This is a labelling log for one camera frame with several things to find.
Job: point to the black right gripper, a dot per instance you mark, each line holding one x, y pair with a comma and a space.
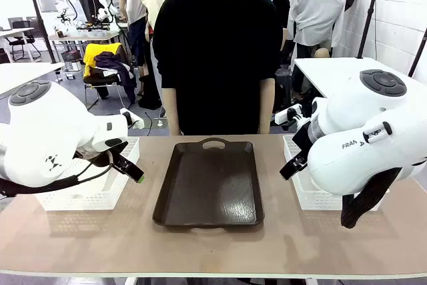
303, 138

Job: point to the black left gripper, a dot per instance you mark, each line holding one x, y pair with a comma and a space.
96, 161

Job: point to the person's left forearm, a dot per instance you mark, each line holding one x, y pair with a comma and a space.
266, 104

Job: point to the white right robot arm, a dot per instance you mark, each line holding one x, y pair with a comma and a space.
367, 138

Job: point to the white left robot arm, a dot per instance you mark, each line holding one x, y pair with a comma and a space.
43, 131

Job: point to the person's right forearm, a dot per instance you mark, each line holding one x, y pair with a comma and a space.
171, 111

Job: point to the white perforated plastic basket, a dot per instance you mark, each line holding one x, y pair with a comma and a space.
100, 195
307, 195

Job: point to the dark brown plastic tray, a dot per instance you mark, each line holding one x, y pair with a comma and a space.
208, 185

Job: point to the metal chair with clothes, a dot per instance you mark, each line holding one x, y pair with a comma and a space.
100, 81

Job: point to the purple garment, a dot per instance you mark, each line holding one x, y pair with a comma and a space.
123, 74

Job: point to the white side table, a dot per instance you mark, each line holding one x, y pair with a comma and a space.
20, 74
333, 71

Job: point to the yellow garment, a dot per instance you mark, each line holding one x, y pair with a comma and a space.
90, 53

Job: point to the person in black t-shirt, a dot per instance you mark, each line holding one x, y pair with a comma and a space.
217, 58

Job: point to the cluttered background desk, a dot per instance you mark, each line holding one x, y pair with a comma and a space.
83, 35

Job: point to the person in black shirt behind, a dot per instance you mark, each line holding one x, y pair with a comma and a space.
282, 8

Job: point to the mannequin in white tank top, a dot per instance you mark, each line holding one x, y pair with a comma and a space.
133, 4

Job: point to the mannequin in white shirt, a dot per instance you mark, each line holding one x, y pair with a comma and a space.
317, 4

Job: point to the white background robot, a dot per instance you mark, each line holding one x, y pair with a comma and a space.
105, 4

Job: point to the black office chair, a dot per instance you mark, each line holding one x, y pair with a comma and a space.
23, 38

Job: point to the black tripod stand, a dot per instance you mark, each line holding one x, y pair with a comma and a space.
41, 24
368, 14

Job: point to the black slanted stand pole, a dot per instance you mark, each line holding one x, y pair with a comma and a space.
418, 51

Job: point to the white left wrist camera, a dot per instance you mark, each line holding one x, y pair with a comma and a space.
134, 121

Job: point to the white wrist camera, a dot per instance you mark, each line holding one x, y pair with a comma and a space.
134, 121
283, 116

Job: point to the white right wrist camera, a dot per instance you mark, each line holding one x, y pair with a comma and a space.
283, 116

